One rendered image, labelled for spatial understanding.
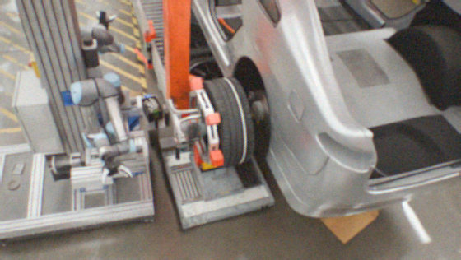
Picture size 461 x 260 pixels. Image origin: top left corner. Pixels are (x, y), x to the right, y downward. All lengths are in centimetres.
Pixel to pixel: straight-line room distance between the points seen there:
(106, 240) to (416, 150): 252
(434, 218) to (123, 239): 276
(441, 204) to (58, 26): 355
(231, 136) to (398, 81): 156
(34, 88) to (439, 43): 299
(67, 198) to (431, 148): 285
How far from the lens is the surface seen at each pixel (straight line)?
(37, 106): 273
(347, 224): 372
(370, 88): 340
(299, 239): 352
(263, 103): 305
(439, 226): 412
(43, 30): 242
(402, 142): 330
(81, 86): 241
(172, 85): 326
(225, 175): 345
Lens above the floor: 303
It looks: 47 degrees down
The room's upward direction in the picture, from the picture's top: 8 degrees clockwise
